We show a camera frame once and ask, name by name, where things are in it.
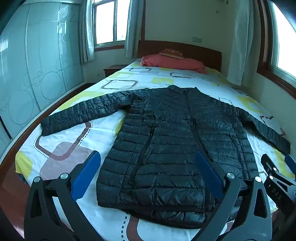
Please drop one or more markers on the light grey curtain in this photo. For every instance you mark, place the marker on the light grey curtain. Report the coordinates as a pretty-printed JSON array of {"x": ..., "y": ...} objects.
[
  {"x": 86, "y": 34},
  {"x": 133, "y": 34},
  {"x": 241, "y": 46}
]

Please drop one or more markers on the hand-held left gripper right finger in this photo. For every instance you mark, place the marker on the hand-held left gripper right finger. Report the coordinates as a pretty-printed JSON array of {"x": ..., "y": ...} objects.
[{"x": 208, "y": 172}]

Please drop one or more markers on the white wall plate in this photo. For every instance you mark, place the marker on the white wall plate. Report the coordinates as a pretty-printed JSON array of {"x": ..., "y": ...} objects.
[{"x": 197, "y": 39}]

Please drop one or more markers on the pink pillow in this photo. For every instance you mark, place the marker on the pink pillow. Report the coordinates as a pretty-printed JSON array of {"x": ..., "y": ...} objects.
[{"x": 175, "y": 63}]

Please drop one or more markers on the wooden nightstand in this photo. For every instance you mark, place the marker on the wooden nightstand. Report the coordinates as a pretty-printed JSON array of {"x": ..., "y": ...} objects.
[{"x": 113, "y": 68}]

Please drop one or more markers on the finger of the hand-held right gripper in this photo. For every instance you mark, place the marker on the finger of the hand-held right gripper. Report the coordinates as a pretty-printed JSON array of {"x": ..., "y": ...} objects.
[
  {"x": 291, "y": 162},
  {"x": 268, "y": 162}
]

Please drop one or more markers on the bed with patterned sheet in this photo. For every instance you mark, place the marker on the bed with patterned sheet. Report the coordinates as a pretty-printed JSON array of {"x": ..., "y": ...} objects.
[{"x": 69, "y": 134}]

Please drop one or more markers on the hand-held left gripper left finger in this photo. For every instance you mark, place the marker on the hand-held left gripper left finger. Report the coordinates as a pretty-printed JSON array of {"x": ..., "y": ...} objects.
[{"x": 86, "y": 172}]

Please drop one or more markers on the small brown patterned cushion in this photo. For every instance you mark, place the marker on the small brown patterned cushion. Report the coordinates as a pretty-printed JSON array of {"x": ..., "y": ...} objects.
[{"x": 172, "y": 52}]

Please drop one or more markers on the large wooden framed window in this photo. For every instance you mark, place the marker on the large wooden framed window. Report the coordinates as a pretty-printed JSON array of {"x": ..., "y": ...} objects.
[{"x": 284, "y": 46}]

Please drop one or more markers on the black quilted puffer jacket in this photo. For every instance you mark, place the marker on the black quilted puffer jacket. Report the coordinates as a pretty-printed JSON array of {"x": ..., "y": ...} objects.
[{"x": 161, "y": 139}]

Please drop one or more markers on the frosted glass sliding wardrobe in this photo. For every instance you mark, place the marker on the frosted glass sliding wardrobe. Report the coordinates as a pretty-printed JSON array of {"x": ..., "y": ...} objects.
[{"x": 34, "y": 69}]

